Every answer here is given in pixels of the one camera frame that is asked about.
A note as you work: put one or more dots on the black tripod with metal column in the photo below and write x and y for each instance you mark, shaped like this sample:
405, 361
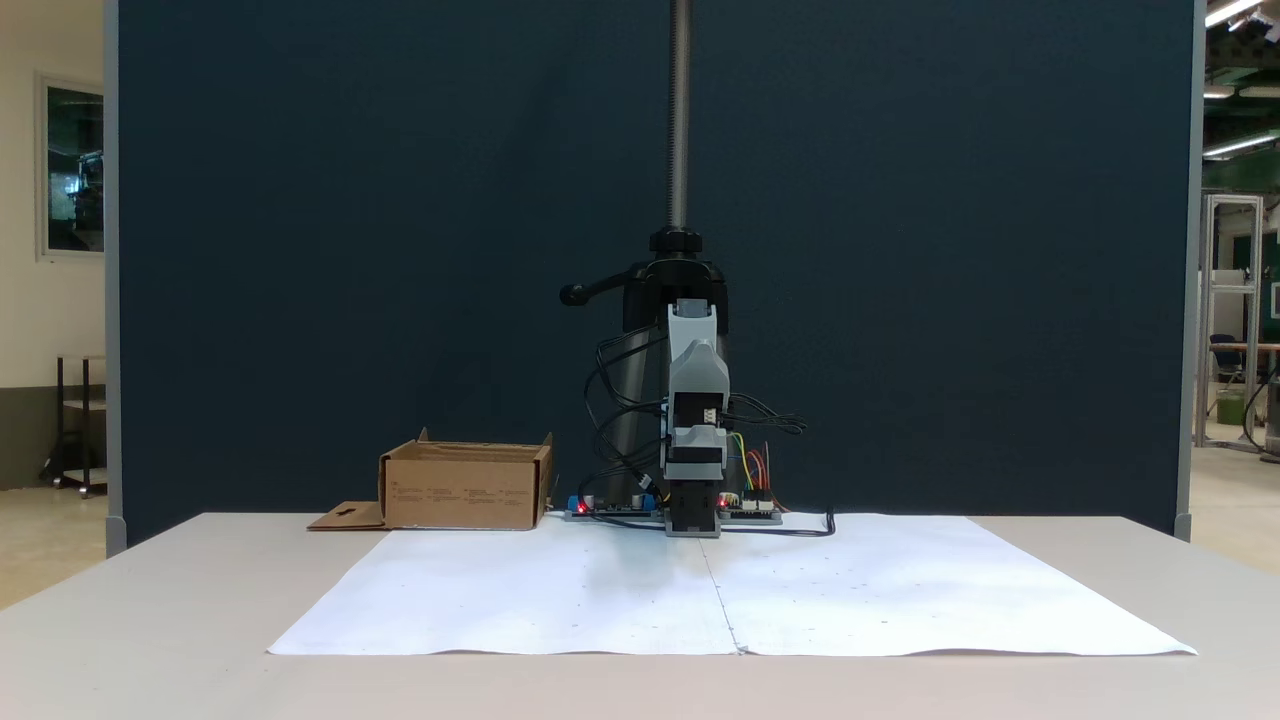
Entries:
679, 120

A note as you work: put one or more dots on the dark blue partition panel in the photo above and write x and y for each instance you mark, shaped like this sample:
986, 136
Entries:
300, 250

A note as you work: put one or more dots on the blue circuit board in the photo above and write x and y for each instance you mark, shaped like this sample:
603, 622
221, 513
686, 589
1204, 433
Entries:
625, 507

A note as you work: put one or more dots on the brown cardboard box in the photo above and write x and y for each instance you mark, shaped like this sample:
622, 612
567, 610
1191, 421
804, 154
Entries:
460, 495

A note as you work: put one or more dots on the black shelf cart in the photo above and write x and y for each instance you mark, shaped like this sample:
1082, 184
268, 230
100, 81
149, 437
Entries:
82, 430

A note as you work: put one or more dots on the framed wall window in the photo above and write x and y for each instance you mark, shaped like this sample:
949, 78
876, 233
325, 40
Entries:
72, 170

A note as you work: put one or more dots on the white paper sheet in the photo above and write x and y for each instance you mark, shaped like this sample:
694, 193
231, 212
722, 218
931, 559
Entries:
520, 600
950, 600

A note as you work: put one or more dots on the ceiling strip light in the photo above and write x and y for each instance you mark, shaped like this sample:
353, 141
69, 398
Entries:
1232, 12
1240, 145

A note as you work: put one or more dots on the aluminium frame rack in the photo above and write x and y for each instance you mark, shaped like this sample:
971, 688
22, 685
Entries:
1212, 300

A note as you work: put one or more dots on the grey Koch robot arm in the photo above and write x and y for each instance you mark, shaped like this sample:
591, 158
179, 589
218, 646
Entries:
695, 365

